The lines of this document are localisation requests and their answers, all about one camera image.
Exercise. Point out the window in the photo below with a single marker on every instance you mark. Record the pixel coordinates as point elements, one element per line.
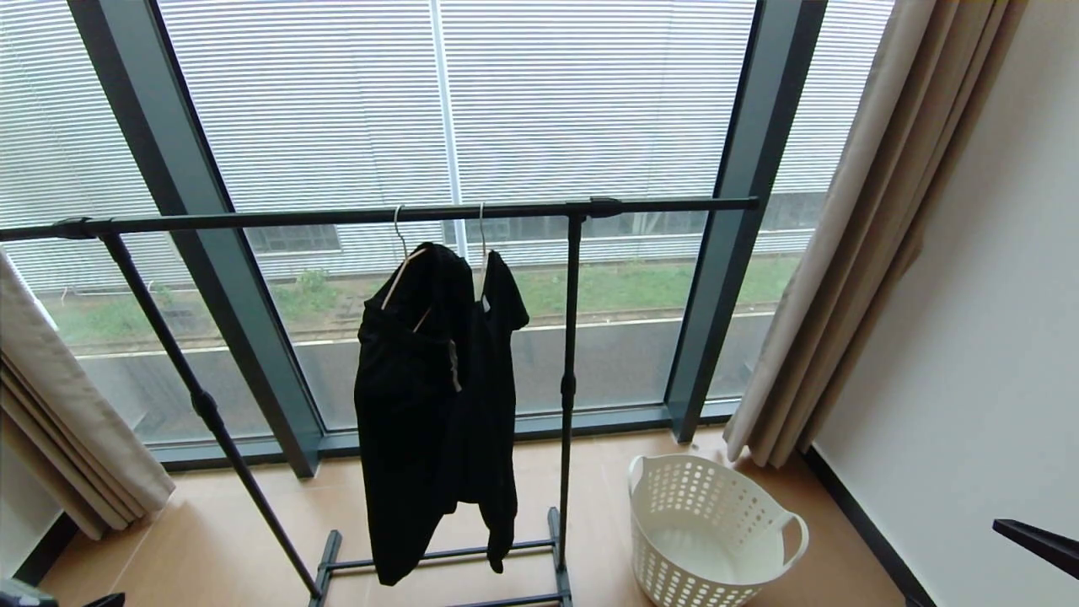
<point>185,169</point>

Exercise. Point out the black clothes rack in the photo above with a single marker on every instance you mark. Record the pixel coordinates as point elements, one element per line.
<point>337,215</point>

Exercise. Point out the beige curtain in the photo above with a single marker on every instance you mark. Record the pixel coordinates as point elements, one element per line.
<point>76,438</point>
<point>885,211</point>

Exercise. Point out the black shorts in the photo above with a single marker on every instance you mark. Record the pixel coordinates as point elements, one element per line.
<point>405,421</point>

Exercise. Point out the black T-shirt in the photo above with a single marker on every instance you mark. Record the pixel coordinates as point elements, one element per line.
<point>501,379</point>

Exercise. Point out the pink clothes hanger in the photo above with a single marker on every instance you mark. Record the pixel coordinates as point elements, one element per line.
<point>482,232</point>
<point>399,283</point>

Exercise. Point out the white laundry basket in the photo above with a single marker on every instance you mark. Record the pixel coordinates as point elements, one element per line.
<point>716,523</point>

